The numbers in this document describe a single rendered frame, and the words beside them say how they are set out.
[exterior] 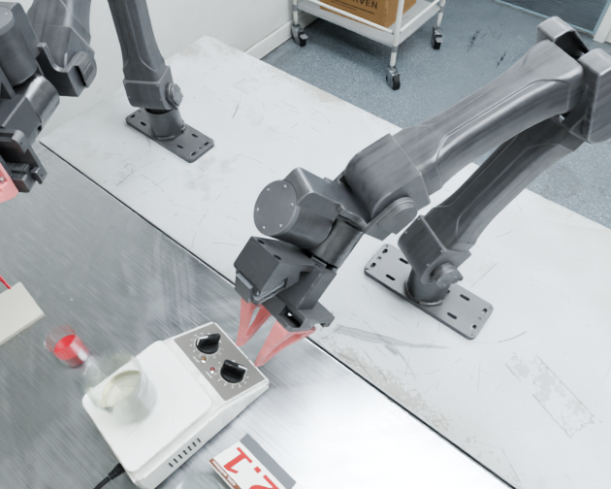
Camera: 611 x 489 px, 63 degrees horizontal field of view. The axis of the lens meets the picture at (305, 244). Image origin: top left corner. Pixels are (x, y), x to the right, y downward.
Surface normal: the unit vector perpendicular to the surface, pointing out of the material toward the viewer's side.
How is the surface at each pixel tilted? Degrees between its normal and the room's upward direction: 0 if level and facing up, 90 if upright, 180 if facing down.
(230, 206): 0
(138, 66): 84
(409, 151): 23
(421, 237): 54
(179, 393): 0
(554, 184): 0
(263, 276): 41
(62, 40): 28
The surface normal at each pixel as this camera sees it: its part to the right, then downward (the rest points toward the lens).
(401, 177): -0.37, -0.42
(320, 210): 0.39, 0.74
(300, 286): -0.50, -0.08
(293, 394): -0.02, -0.58
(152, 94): -0.13, 0.74
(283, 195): -0.63, -0.22
